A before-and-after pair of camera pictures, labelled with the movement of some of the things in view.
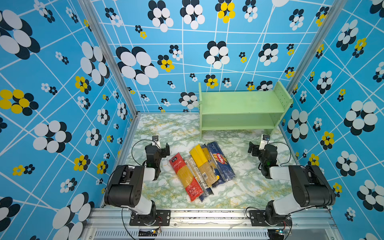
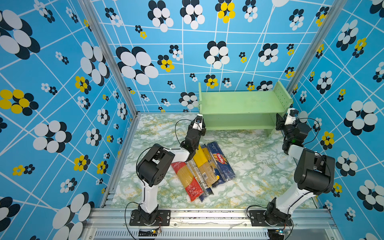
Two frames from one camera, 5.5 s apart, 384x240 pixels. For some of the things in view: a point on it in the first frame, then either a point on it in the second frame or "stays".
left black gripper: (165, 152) to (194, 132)
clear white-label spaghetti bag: (197, 174) stays
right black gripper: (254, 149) to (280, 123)
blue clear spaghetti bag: (215, 166) stays
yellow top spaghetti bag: (199, 157) stays
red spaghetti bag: (193, 188) stays
